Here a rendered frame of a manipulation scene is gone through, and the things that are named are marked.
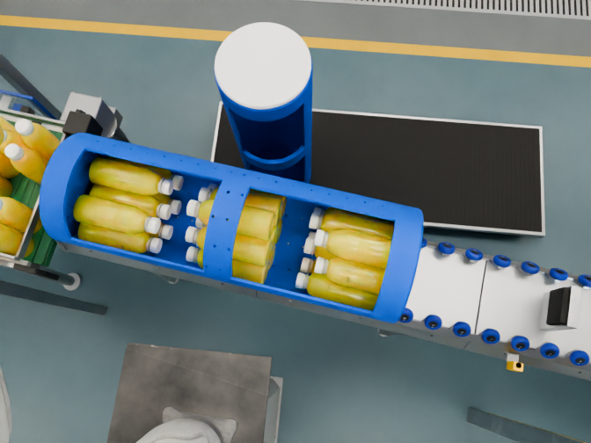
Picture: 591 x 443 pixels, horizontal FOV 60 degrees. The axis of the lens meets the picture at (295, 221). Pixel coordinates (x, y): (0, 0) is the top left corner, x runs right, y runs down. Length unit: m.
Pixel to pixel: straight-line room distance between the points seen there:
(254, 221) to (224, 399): 0.45
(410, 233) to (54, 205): 0.81
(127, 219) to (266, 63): 0.59
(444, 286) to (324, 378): 1.01
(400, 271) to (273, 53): 0.75
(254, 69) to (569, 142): 1.77
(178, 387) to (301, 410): 1.07
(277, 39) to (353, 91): 1.16
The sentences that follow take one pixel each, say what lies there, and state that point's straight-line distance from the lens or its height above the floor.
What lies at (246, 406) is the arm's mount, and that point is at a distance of 1.32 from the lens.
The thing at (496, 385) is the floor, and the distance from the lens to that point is 2.47.
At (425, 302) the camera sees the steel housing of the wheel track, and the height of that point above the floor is 0.93.
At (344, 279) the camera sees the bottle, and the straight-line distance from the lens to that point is 1.20.
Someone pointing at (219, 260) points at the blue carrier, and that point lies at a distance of 1.18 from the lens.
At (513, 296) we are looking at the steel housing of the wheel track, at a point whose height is 0.93.
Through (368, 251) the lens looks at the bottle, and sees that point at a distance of 1.17.
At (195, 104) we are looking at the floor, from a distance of 2.69.
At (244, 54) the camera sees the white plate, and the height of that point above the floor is 1.04.
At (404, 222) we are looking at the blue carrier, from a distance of 1.17.
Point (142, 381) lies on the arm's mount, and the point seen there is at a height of 1.02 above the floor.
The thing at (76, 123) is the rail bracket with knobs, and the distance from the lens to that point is 1.62.
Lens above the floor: 2.33
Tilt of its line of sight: 75 degrees down
